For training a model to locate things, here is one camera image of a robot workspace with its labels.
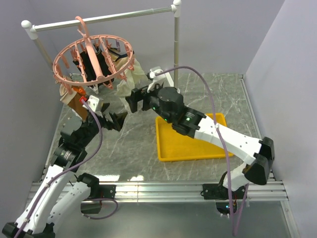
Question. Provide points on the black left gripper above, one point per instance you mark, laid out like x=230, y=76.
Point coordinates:
x=117, y=122

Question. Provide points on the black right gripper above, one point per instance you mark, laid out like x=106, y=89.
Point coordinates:
x=138, y=94

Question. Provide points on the pale green white underwear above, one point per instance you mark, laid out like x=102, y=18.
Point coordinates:
x=134, y=78

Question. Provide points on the pink round clip hanger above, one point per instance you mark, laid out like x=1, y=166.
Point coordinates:
x=86, y=43

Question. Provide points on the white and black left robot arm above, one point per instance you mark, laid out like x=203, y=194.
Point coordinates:
x=45, y=212

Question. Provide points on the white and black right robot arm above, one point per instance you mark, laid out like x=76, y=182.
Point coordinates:
x=257, y=154

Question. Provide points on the brown hanging garment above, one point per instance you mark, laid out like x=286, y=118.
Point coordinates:
x=72, y=99

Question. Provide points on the beige hanging garment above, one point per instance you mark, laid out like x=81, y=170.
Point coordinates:
x=118, y=59

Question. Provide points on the black hanging garment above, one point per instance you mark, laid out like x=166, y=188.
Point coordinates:
x=89, y=68

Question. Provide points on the yellow plastic tray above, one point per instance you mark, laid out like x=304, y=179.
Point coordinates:
x=172, y=146

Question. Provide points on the silver white clothes rack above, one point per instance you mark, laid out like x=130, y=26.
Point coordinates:
x=73, y=72

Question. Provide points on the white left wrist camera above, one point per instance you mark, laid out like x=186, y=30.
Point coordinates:
x=94, y=103

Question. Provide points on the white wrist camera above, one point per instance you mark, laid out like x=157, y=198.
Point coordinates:
x=157, y=76
x=94, y=103

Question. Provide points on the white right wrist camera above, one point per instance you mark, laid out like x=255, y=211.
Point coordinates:
x=157, y=76

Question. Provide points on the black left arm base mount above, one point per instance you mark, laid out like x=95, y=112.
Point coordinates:
x=93, y=204

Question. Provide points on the aluminium rail frame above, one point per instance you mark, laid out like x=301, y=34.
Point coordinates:
x=176, y=190

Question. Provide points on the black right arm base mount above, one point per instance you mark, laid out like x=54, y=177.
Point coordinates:
x=212, y=191

